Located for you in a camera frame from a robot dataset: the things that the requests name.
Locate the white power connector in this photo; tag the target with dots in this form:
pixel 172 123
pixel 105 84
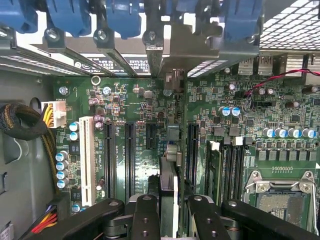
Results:
pixel 56 112

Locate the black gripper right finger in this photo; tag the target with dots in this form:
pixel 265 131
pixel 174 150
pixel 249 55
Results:
pixel 205 220

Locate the metal slot cover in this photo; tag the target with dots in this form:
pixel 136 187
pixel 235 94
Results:
pixel 103 37
pixel 153 60
pixel 53 37

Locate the short black expansion slot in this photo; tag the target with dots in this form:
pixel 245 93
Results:
pixel 151 136

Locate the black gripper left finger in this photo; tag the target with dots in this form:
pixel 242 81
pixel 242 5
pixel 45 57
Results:
pixel 146 220

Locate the green motherboard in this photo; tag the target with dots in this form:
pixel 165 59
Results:
pixel 150 105

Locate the black open PC case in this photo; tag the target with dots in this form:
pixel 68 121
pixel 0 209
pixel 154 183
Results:
pixel 25 155

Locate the metal rear port block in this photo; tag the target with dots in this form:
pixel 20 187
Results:
pixel 255 66

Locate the CPU socket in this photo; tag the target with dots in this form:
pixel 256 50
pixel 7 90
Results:
pixel 282 207

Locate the black RAM slot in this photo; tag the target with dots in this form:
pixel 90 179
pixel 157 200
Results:
pixel 228 172
pixel 239 172

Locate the long black expansion slot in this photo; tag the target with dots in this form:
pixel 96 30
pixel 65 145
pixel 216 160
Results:
pixel 130 160
pixel 109 160
pixel 193 155

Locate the blue slot retainer clip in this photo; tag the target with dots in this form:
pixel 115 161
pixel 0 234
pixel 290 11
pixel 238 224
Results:
pixel 70 17
pixel 240 20
pixel 15 15
pixel 122 17

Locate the white expansion slot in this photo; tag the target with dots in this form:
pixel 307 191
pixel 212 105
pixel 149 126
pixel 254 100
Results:
pixel 87 160

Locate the green RAM stick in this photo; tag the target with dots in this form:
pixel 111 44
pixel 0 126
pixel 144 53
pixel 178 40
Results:
pixel 213 175

